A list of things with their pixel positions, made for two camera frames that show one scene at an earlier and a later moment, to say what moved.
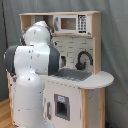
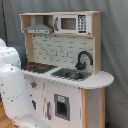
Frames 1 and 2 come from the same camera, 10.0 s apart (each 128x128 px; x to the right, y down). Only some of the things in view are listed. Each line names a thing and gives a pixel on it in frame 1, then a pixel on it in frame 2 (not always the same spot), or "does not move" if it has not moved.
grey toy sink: x=73 y=74 does not move
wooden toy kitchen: x=76 y=96 does not move
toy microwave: x=72 y=24 does not move
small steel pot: x=63 y=62 -> x=73 y=75
